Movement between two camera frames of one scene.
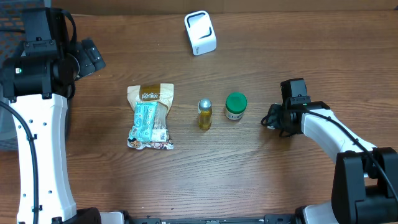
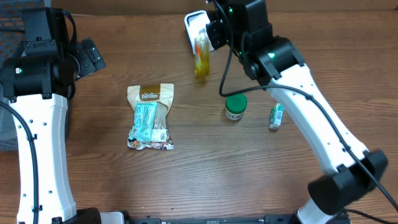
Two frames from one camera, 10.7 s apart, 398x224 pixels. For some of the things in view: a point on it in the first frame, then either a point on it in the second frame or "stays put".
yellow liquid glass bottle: (204, 111) → (202, 55)
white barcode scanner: (200, 27) stays put
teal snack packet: (142, 128) stays put
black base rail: (268, 219) stays put
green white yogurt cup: (236, 105) stays put
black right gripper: (273, 119) → (216, 33)
